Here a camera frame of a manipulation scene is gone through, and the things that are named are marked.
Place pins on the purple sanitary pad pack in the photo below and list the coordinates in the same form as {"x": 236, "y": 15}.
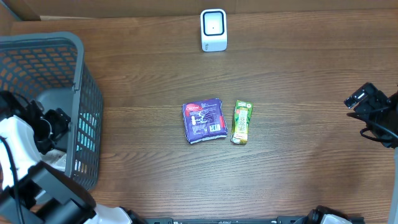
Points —
{"x": 203, "y": 120}

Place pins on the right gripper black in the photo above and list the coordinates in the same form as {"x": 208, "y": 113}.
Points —
{"x": 373, "y": 98}

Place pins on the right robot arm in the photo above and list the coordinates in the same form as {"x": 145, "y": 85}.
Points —
{"x": 386, "y": 134}

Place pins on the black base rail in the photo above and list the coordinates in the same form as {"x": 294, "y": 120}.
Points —
{"x": 278, "y": 220}

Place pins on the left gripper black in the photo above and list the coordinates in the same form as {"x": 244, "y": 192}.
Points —
{"x": 61, "y": 121}

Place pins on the grey plastic shopping basket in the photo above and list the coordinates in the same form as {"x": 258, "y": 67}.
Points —
{"x": 50, "y": 68}

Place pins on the green drink carton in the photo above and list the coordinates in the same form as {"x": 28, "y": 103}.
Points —
{"x": 241, "y": 120}

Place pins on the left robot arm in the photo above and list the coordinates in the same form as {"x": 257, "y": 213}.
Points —
{"x": 38, "y": 192}

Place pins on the white cosmetic tube gold cap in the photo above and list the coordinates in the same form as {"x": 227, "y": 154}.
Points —
{"x": 56, "y": 159}

